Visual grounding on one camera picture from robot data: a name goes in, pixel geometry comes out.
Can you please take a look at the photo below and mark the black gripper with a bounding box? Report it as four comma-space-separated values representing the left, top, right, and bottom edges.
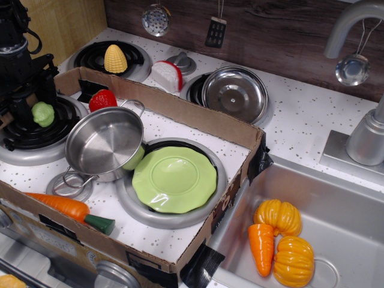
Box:
1, 53, 58, 126

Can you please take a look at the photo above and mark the green toy broccoli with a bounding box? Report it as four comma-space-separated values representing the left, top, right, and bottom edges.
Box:
31, 101, 55, 128

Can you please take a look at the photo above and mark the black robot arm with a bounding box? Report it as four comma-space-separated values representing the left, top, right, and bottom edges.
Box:
1, 1, 58, 128

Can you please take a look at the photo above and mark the small steel pot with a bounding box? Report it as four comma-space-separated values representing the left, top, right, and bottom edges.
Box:
62, 100, 145, 189

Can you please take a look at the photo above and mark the front left black burner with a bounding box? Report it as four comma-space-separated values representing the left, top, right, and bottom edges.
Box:
1, 95, 88, 166

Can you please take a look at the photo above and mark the black burner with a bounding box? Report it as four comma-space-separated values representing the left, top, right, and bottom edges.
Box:
67, 41, 152, 83
1, 95, 88, 166

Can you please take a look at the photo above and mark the red toy strawberry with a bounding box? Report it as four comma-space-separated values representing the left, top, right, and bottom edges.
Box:
89, 89, 118, 112

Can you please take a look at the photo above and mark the back left black burner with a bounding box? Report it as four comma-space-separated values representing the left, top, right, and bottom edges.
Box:
67, 41, 152, 83

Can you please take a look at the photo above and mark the yellow toy corn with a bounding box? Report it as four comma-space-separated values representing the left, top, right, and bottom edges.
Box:
104, 44, 128, 74

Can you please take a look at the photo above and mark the orange toy carrot with stem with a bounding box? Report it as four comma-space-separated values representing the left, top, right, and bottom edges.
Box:
26, 193, 115, 236

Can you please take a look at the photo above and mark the cardboard fence box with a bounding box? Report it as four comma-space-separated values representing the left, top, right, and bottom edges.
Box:
1, 67, 268, 287

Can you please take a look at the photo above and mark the white red toy bread slice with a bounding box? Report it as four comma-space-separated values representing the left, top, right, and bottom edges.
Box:
151, 61, 183, 92

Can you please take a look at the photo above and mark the hanging steel strainer spoon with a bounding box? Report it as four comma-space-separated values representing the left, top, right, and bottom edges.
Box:
142, 1, 172, 37

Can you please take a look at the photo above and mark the green plastic plate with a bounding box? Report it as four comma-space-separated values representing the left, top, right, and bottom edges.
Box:
132, 146, 217, 214

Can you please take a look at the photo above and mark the silver stove knob back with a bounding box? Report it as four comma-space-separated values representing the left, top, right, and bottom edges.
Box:
167, 52, 197, 76

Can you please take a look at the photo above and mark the silver oven knob front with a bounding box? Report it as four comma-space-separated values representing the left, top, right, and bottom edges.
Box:
94, 260, 141, 288

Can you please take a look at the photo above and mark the hanging metal spatula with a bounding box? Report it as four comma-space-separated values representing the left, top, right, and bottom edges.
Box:
205, 0, 227, 49

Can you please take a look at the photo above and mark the steel bowl lid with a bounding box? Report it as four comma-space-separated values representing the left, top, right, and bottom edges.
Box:
202, 66, 268, 124

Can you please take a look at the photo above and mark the orange toy carrot tip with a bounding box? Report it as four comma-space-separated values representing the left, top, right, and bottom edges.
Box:
248, 224, 274, 277

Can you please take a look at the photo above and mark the upper orange toy pumpkin half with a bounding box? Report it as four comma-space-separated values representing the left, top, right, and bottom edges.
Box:
253, 199, 302, 236

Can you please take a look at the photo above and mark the orange toy pumpkin half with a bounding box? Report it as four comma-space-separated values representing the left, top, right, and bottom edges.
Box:
273, 236, 315, 287
253, 199, 302, 236

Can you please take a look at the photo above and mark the lower orange toy pumpkin half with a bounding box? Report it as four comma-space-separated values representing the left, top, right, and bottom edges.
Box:
273, 236, 315, 287

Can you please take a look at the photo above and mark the hanging steel ladle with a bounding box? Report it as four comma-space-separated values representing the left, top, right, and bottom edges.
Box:
335, 19, 382, 86

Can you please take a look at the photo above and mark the silver sink basin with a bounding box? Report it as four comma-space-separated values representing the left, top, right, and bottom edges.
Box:
209, 157, 383, 287

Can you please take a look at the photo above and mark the silver toy faucet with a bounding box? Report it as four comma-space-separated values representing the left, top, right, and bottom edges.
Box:
320, 1, 383, 185

